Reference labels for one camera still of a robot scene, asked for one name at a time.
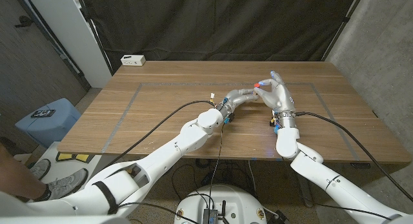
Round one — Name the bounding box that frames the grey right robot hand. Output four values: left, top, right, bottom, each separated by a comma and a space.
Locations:
253, 70, 297, 130

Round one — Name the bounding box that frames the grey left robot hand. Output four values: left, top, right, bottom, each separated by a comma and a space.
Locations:
216, 88, 259, 120

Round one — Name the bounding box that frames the wooden table panel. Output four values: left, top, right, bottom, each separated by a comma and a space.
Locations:
101, 81, 361, 162

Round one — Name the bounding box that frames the black curtain backdrop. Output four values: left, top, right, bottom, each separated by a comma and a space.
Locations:
79, 0, 361, 73

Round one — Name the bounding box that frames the grey table leg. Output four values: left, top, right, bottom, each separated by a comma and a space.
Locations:
292, 161, 314, 208

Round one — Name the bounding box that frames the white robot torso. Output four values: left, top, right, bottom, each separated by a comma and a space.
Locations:
174, 184, 268, 224

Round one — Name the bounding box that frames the white power strip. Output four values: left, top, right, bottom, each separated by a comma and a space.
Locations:
120, 54, 146, 66

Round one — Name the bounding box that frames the white floor platform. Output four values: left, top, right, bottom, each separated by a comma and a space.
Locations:
32, 141, 107, 186

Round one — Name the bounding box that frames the yellow and black floor pad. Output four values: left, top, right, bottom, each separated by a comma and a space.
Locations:
56, 152, 94, 163

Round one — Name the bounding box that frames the white pillar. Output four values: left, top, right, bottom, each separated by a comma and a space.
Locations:
24, 0, 112, 88

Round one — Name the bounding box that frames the blue stool with phone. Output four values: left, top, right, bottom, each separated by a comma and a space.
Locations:
14, 97, 81, 149

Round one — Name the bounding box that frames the grey sneaker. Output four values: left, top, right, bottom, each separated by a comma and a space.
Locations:
28, 158, 52, 181
32, 168, 89, 202

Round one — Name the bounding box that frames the black phone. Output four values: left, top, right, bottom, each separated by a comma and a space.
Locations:
30, 109, 56, 118

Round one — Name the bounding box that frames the person's bare leg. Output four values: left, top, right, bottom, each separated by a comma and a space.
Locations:
0, 143, 46, 201

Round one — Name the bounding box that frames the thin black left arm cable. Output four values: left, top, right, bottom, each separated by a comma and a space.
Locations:
119, 122, 225, 224

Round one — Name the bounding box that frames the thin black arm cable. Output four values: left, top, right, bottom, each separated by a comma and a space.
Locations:
119, 122, 225, 224
301, 194, 393, 221

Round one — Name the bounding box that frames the black floor cable bundle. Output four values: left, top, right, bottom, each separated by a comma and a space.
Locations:
170, 158, 259, 202

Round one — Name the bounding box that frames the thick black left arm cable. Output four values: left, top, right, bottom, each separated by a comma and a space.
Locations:
103, 100, 216, 170

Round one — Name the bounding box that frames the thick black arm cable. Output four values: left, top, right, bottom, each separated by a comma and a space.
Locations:
295, 111, 413, 202
103, 100, 216, 170

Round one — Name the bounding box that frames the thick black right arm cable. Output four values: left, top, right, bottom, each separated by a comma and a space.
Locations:
295, 111, 413, 202

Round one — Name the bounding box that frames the black backdrop frame pole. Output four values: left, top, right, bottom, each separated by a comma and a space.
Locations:
76, 0, 114, 76
322, 0, 367, 62

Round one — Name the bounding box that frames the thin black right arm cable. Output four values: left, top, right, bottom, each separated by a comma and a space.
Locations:
301, 194, 393, 221

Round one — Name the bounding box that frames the black door handle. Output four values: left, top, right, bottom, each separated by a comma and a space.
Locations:
14, 15, 35, 28

